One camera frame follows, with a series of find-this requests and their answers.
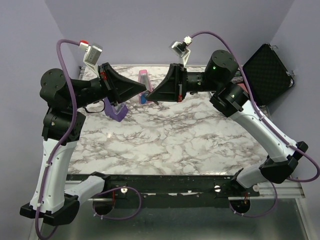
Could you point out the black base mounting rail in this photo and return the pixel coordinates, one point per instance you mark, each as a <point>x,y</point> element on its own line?
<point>170,191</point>

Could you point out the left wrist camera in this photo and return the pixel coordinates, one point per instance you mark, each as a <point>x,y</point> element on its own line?
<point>92,53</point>

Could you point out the blue key tag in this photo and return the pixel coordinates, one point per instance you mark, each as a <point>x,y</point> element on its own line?
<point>143,99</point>

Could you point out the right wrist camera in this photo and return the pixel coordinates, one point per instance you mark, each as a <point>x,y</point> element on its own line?
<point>181,49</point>

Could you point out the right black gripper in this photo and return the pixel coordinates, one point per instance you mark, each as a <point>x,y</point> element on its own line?
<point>173,88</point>

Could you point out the pink metronome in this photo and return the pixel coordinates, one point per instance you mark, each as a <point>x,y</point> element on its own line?
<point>143,78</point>

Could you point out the grey purple chip stack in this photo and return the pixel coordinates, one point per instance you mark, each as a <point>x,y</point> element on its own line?
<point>238,80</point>

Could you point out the purple metronome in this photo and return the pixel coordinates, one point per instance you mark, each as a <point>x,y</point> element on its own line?
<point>116,113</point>

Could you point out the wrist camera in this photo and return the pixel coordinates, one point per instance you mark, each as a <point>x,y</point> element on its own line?
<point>92,53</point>
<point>181,49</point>

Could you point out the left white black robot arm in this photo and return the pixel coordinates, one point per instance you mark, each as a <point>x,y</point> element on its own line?
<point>62,126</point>

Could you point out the aluminium frame extrusion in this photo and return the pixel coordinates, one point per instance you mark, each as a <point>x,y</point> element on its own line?
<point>286,190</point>

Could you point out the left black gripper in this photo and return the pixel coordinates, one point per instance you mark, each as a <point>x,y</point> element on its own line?
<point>119,87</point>

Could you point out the black poker chip case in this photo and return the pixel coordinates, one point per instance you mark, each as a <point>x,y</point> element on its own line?
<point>267,76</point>

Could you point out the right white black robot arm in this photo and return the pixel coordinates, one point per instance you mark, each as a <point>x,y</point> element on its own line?
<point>283,153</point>

